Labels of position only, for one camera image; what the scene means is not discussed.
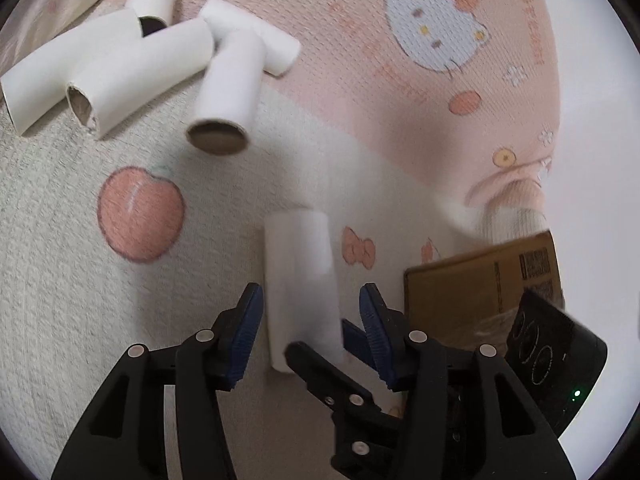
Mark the clear plastic bag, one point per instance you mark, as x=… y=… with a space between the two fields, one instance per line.
x=487 y=325

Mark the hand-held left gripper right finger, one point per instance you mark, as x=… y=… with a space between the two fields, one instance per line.
x=377 y=340

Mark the pink printed cat mat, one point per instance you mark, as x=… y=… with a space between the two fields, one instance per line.
x=150 y=285

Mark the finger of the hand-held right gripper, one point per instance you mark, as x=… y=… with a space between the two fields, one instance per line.
x=352 y=335
x=320 y=370

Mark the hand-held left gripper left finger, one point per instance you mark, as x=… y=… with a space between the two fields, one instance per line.
x=245 y=335

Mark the single white cardboard roll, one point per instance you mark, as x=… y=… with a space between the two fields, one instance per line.
x=300 y=280

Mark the brown cardboard box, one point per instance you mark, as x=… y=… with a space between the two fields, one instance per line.
x=465 y=285

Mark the pile of white paper tubes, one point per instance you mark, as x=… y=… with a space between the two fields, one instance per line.
x=140 y=70

